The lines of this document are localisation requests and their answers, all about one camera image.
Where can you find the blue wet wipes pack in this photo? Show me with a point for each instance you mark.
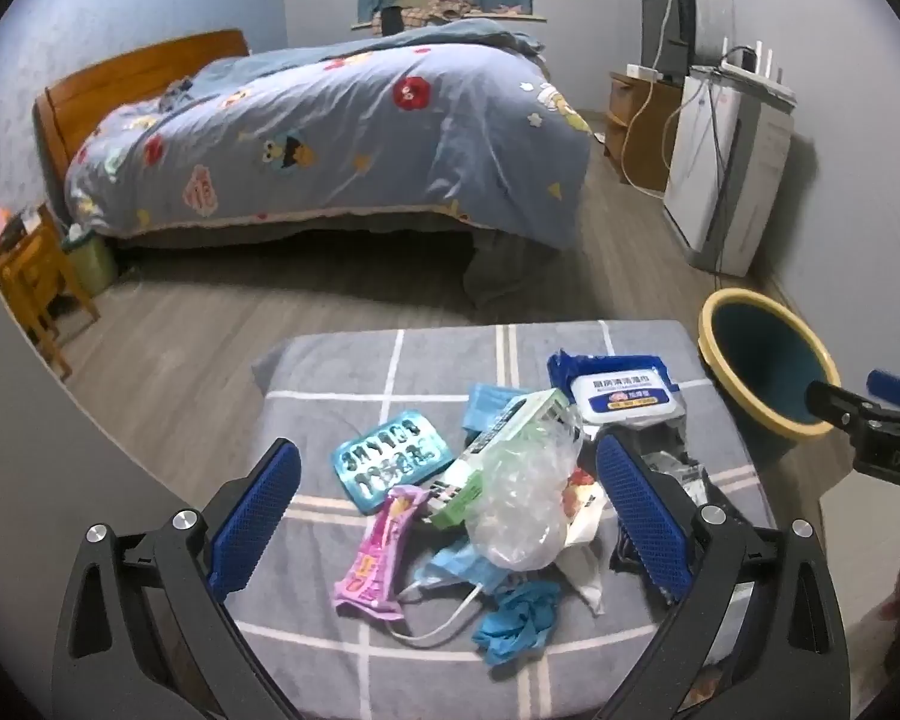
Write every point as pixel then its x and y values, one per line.
pixel 613 392

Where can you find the yellow rimmed teal trash bin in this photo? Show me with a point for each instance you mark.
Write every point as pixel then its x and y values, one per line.
pixel 763 358

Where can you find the wooden tv cabinet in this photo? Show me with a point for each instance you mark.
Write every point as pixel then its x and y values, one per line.
pixel 640 127

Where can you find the blue nitrile glove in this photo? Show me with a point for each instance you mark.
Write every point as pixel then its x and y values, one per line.
pixel 524 617

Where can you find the white power strip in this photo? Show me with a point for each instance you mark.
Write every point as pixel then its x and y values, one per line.
pixel 646 74

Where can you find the wooden bed headboard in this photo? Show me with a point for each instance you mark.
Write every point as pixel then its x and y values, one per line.
pixel 68 111

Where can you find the blue face mask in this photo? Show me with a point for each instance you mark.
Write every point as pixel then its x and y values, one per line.
pixel 458 563
pixel 484 405

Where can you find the black television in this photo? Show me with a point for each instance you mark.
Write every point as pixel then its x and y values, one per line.
pixel 668 41

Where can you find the green white medicine box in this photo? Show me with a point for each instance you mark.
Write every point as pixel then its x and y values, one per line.
pixel 537 434

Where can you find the white air purifier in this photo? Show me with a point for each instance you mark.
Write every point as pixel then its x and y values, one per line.
pixel 731 145

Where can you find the red white tissue pack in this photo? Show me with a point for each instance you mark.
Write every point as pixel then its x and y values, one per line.
pixel 584 501

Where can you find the wooden bedside chair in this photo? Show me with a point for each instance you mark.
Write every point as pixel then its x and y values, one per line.
pixel 34 273

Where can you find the clear plastic bag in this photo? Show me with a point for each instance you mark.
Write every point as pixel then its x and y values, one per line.
pixel 521 531

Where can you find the grey checked floor rug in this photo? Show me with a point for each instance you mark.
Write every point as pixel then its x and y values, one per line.
pixel 331 662

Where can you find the pink snack wrapper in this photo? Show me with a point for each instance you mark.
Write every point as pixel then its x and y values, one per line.
pixel 368 584

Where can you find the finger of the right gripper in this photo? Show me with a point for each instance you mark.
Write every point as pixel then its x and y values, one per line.
pixel 840 408
pixel 884 386

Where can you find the black white wrapper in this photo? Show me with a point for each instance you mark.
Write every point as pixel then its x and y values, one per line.
pixel 655 489

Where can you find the small green trash bin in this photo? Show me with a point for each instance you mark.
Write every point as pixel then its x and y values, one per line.
pixel 91 257

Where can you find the white wifi router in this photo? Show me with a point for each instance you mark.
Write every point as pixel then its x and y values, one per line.
pixel 754 65

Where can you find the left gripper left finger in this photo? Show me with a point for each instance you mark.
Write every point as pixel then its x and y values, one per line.
pixel 108 662

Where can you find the teal blister pill pack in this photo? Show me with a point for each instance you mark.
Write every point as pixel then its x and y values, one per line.
pixel 407 449

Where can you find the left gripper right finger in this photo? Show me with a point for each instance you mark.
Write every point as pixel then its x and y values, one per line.
pixel 790 657

